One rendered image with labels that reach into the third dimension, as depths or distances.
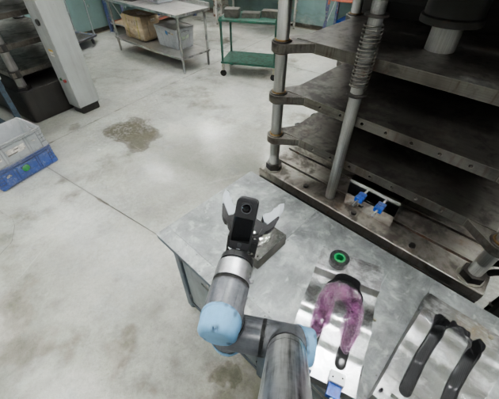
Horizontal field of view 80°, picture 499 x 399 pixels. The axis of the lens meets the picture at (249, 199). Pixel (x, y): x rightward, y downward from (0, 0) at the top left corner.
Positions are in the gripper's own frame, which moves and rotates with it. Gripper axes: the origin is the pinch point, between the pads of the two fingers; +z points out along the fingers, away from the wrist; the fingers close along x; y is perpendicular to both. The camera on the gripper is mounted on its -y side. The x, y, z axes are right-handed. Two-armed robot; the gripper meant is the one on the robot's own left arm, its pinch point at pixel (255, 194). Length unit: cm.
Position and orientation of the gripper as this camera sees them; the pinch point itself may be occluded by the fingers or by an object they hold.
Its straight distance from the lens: 75.3
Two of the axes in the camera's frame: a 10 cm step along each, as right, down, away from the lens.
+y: -1.3, 6.9, 7.1
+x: 9.7, 2.4, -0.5
